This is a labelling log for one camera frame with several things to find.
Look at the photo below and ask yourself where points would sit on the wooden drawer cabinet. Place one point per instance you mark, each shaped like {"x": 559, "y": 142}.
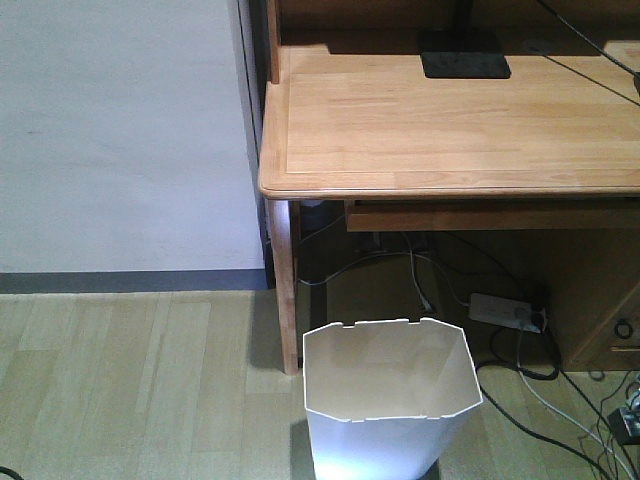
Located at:
{"x": 613, "y": 344}

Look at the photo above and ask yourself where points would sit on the black monitor stand base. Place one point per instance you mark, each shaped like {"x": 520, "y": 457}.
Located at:
{"x": 462, "y": 51}

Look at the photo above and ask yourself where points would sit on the white plastic trash bin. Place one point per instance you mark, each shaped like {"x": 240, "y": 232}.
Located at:
{"x": 384, "y": 399}

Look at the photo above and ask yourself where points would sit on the wooden desk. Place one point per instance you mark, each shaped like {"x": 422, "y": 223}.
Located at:
{"x": 551, "y": 153}

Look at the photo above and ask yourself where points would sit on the white power strip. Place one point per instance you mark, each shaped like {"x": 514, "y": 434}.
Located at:
{"x": 506, "y": 313}

